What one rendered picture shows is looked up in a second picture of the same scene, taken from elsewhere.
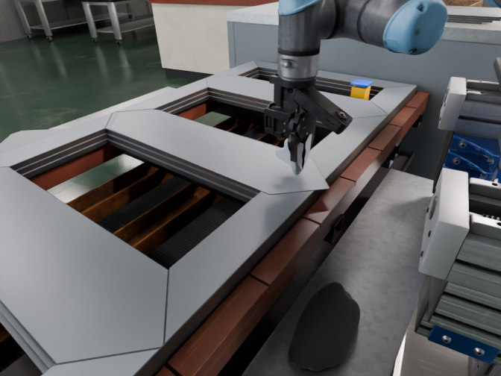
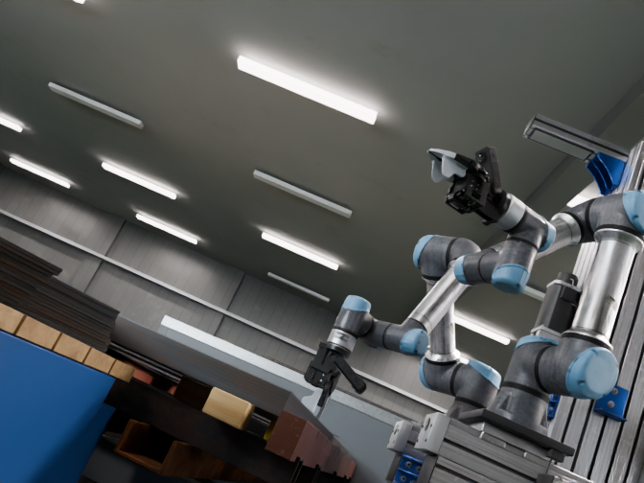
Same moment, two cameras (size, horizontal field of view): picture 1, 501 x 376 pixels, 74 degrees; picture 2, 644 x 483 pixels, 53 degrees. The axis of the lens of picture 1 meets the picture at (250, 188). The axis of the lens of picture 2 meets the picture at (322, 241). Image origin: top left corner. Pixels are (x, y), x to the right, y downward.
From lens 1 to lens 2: 1.29 m
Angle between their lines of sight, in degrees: 56
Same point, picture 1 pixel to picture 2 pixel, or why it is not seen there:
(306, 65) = (352, 341)
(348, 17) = (378, 329)
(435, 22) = (425, 342)
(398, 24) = (411, 335)
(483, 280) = (455, 452)
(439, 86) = (365, 459)
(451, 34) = (379, 415)
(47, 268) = not seen: hidden behind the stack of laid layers
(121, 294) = not seen: hidden behind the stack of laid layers
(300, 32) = (356, 321)
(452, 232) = (444, 419)
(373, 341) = not seen: outside the picture
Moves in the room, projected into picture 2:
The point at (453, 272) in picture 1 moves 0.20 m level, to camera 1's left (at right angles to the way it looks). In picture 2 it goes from (442, 448) to (377, 413)
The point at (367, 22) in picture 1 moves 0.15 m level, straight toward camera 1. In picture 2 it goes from (391, 333) to (409, 327)
